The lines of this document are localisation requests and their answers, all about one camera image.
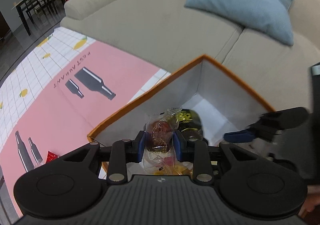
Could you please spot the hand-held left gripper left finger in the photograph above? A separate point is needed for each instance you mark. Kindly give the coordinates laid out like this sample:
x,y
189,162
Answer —
x,y
141,145

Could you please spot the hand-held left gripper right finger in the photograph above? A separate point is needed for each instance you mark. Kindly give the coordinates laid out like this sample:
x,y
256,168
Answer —
x,y
178,146

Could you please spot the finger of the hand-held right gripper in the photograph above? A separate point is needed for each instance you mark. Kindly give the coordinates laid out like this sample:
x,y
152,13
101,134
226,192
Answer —
x,y
240,135

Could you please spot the brown date candy packet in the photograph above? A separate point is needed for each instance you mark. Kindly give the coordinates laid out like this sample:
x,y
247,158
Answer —
x,y
160,132

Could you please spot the black round snack packet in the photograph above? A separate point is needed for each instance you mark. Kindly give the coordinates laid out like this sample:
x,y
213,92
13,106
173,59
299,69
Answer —
x,y
192,120

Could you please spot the orange cardboard box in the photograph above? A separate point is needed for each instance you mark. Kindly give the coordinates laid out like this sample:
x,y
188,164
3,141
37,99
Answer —
x,y
140,115

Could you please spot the small red candy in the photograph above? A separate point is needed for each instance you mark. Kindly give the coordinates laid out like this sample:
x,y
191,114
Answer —
x,y
52,157

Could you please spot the person's right hand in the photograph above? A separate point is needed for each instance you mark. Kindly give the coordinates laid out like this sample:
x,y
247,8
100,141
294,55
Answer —
x,y
313,200

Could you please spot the pink checked printed tablecloth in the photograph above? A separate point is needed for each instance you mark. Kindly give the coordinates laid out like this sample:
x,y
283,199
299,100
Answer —
x,y
62,115

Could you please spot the beige sofa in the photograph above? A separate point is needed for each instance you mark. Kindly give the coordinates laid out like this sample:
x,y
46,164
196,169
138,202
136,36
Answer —
x,y
162,27

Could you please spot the light blue cushion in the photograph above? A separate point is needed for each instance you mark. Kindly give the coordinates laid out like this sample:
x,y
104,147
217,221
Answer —
x,y
245,2

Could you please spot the black dining table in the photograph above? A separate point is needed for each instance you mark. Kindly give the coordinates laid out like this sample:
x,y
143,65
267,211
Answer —
x,y
25,2

